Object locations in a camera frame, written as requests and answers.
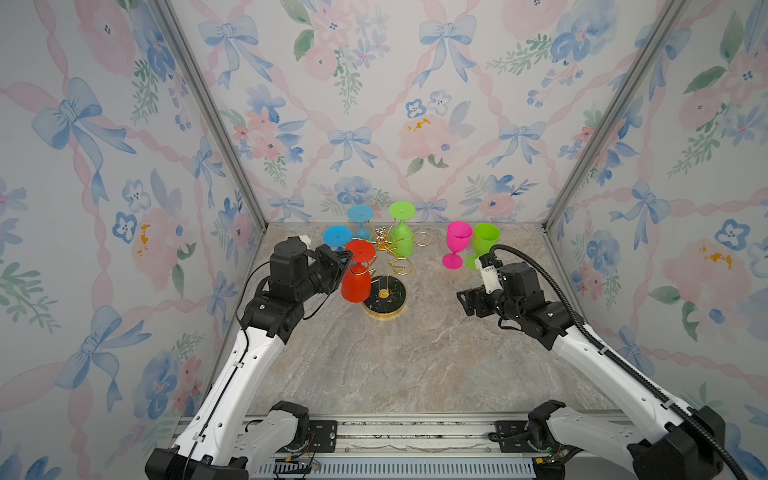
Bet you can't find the gold wire glass rack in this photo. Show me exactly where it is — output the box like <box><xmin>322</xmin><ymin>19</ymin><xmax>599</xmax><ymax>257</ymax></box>
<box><xmin>363</xmin><ymin>226</ymin><xmax>414</xmax><ymax>320</ymax></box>

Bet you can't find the pink wine glass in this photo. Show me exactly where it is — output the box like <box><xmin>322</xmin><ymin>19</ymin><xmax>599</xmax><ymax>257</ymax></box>
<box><xmin>443</xmin><ymin>222</ymin><xmax>473</xmax><ymax>270</ymax></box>

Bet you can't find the blue wine glass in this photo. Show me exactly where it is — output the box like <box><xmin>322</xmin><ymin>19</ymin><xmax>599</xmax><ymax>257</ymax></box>
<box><xmin>348</xmin><ymin>204</ymin><xmax>374</xmax><ymax>241</ymax></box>
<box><xmin>323</xmin><ymin>225</ymin><xmax>352</xmax><ymax>251</ymax></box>

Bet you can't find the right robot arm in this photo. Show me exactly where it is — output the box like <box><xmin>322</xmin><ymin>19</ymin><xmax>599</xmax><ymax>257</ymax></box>
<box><xmin>457</xmin><ymin>254</ymin><xmax>733</xmax><ymax>479</ymax></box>

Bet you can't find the green wine glass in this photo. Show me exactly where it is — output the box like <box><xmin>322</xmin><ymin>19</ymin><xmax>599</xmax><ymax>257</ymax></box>
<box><xmin>389</xmin><ymin>201</ymin><xmax>416</xmax><ymax>258</ymax></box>
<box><xmin>465</xmin><ymin>223</ymin><xmax>501</xmax><ymax>270</ymax></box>

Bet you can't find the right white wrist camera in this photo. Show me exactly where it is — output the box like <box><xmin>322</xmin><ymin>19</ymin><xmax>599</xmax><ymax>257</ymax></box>
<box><xmin>475</xmin><ymin>254</ymin><xmax>503</xmax><ymax>294</ymax></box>

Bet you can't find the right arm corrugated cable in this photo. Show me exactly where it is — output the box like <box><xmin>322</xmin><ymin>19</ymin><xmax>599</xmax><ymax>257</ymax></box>
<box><xmin>490</xmin><ymin>244</ymin><xmax>751</xmax><ymax>480</ymax></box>

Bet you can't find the red wine glass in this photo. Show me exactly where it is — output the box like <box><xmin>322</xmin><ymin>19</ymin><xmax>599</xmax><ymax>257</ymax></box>
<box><xmin>341</xmin><ymin>239</ymin><xmax>376</xmax><ymax>303</ymax></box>

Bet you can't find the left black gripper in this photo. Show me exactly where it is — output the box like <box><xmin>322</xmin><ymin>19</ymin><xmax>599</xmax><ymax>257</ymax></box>
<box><xmin>294</xmin><ymin>246</ymin><xmax>351</xmax><ymax>306</ymax></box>

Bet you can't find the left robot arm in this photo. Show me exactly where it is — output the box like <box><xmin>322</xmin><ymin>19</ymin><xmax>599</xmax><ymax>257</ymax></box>
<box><xmin>145</xmin><ymin>236</ymin><xmax>353</xmax><ymax>479</ymax></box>

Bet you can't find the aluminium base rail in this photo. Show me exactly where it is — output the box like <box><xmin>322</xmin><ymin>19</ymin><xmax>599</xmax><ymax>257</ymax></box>
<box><xmin>249</xmin><ymin>410</ymin><xmax>631</xmax><ymax>479</ymax></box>

